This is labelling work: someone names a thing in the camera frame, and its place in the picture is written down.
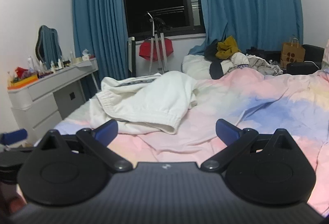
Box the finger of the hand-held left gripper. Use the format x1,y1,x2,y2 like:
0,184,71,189
0,128,28,146

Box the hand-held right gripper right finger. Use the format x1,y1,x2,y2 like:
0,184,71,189
201,119,300,172

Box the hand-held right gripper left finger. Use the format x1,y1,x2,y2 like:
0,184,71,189
33,119,133,172

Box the white pants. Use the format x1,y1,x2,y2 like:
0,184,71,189
89,71,199,135

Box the pastel tie-dye duvet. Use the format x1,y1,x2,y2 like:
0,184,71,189
54,67,329,217

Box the white vanity desk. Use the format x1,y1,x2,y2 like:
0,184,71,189
7,57,100,142

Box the orange tray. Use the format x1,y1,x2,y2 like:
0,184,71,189
7,75,39,90

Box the dark navy garment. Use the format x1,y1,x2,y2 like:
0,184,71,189
204,40,225,79

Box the red flower bunch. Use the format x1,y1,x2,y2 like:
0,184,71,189
13,66,34,81

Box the grey white jacket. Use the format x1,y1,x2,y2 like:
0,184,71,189
220,52,284,77

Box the white pillow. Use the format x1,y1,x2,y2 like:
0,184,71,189
182,54,232,80

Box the white upright panel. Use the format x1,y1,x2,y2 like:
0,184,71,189
127,36,136,78

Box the mustard yellow garment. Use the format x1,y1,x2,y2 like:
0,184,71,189
215,35,242,60

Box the row of cosmetic bottles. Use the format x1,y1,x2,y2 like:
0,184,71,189
27,51,78,73

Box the red garment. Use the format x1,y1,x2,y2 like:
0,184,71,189
139,38,174,61

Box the brown paper bag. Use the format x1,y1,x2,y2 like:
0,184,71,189
279,35,306,69

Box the metal garment stand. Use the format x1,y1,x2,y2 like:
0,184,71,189
143,11,172,74

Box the narrow blue curtain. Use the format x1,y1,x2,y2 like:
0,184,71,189
72,0,129,101

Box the black sofa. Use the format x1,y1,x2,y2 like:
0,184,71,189
245,44,326,76

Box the wide blue curtain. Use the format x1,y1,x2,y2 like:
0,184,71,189
189,0,304,56

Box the wavy frame mirror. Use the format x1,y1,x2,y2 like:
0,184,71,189
35,25,63,64

